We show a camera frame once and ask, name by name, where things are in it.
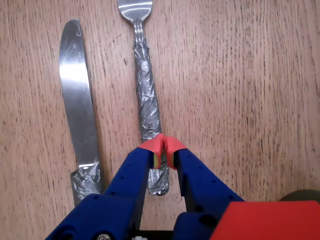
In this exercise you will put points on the blue gripper finger with pink tip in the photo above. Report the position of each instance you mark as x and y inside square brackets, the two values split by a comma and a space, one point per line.
[202, 182]
[120, 200]

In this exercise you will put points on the dark gray tall glass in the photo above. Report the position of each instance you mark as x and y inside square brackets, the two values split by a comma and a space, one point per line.
[305, 195]

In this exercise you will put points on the red wrist camera mount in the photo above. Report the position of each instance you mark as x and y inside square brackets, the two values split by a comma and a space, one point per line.
[270, 222]

